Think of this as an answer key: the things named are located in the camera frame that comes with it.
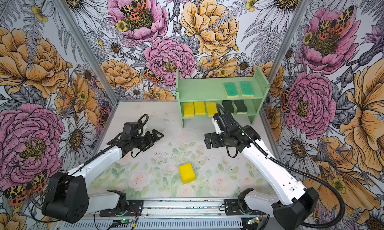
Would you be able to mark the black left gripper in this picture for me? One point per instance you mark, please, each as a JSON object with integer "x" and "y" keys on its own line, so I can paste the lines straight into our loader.
{"x": 150, "y": 141}

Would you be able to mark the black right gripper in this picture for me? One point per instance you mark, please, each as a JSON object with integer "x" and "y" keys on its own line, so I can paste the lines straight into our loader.
{"x": 215, "y": 144}

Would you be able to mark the dark green scouring sponge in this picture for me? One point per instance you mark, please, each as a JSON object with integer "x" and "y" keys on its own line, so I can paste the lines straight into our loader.
{"x": 240, "y": 107}
{"x": 228, "y": 106}

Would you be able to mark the yellow sponge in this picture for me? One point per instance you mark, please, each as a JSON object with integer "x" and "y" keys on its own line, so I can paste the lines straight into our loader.
{"x": 211, "y": 108}
{"x": 200, "y": 109}
{"x": 189, "y": 110}

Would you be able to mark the green-yellow sponge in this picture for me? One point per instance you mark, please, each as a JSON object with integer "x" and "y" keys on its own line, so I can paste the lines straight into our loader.
{"x": 247, "y": 89}
{"x": 230, "y": 90}

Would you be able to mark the yellow sponge alone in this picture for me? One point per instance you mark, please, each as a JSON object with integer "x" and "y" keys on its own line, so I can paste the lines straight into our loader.
{"x": 187, "y": 173}

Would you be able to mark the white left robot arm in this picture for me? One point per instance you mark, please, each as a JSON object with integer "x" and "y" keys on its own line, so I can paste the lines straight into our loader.
{"x": 67, "y": 198}

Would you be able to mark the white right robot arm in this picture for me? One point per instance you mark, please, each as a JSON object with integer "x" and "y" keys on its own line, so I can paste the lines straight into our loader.
{"x": 292, "y": 202}

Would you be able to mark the green metal shelf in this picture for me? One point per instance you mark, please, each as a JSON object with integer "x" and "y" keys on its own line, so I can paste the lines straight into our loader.
{"x": 213, "y": 90}

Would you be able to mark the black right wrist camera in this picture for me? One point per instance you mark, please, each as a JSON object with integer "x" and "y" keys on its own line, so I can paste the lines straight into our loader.
{"x": 218, "y": 123}

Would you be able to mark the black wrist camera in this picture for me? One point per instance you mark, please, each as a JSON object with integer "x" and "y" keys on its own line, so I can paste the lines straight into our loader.
{"x": 130, "y": 130}
{"x": 218, "y": 123}

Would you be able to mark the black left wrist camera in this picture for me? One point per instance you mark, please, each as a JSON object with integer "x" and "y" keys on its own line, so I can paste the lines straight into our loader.
{"x": 130, "y": 130}

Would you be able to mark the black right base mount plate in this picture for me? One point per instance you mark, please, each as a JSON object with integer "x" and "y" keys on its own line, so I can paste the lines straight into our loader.
{"x": 232, "y": 207}

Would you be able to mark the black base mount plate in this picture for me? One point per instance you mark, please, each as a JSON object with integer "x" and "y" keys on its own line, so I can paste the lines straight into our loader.
{"x": 131, "y": 208}
{"x": 232, "y": 207}

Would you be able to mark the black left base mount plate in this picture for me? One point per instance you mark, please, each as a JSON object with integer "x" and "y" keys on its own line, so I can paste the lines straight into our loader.
{"x": 131, "y": 208}

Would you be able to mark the aluminium rail frame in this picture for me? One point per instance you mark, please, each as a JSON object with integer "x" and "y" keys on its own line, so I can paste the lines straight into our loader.
{"x": 177, "y": 214}

